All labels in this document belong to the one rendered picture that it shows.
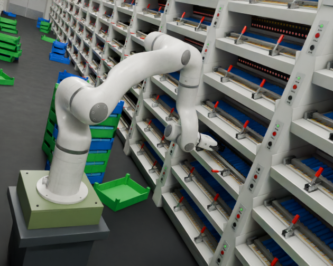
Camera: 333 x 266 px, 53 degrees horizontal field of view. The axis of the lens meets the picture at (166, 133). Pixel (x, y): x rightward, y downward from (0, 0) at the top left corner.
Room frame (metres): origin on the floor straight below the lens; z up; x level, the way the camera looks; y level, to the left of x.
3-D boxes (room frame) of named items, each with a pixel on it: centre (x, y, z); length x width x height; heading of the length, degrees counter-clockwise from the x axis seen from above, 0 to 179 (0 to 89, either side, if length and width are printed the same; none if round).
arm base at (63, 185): (1.12, 0.31, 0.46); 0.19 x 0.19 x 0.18
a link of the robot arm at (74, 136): (1.13, 0.33, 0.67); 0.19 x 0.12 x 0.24; 48
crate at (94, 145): (1.89, 0.47, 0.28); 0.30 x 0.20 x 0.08; 135
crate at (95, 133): (1.89, 0.47, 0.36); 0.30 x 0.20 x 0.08; 135
